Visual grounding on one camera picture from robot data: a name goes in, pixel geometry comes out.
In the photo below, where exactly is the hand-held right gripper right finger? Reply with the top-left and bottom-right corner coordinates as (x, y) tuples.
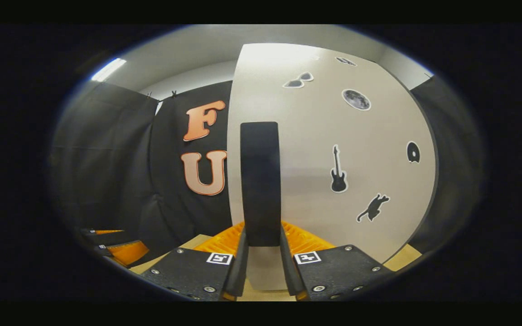
(280, 221), (397, 302)

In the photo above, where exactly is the black cabinet door handle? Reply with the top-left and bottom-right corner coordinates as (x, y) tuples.
(240, 121), (282, 247)

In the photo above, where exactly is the white cabinet door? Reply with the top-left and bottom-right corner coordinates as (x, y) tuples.
(226, 43), (438, 291)

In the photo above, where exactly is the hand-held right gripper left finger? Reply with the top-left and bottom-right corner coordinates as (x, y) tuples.
(140, 221), (249, 302)

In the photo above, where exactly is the ceiling light panel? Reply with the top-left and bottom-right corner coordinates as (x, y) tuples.
(91, 58), (127, 82)

